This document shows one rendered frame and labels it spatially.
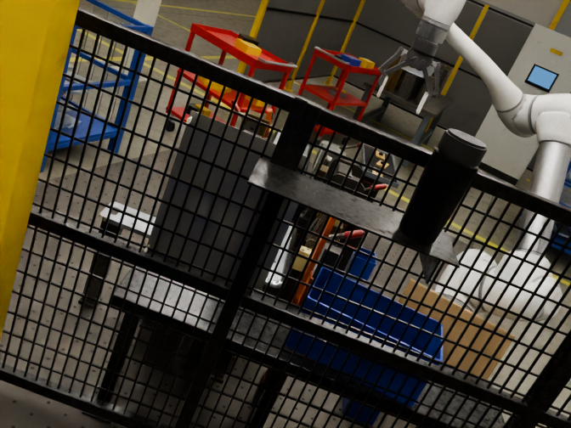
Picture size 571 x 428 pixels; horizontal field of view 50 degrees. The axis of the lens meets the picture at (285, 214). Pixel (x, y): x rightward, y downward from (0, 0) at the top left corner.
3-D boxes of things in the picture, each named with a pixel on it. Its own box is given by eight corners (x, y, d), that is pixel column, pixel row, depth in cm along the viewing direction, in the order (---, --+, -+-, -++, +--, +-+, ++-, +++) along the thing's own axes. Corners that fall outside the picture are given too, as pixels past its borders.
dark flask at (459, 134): (393, 217, 104) (442, 122, 97) (433, 233, 105) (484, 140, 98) (396, 235, 97) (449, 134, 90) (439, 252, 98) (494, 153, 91)
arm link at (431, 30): (421, 14, 186) (412, 33, 188) (424, 16, 178) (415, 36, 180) (448, 25, 186) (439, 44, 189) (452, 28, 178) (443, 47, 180)
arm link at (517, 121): (500, 86, 214) (537, 83, 204) (519, 116, 226) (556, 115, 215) (487, 115, 211) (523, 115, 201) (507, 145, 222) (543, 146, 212)
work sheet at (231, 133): (144, 253, 119) (191, 109, 107) (251, 295, 120) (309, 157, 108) (140, 258, 117) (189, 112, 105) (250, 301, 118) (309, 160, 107)
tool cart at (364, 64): (318, 128, 717) (351, 50, 680) (349, 146, 697) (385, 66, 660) (279, 130, 651) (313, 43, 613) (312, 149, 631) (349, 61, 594)
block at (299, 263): (255, 346, 182) (300, 244, 168) (266, 349, 182) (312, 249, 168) (253, 352, 179) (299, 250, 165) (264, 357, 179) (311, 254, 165)
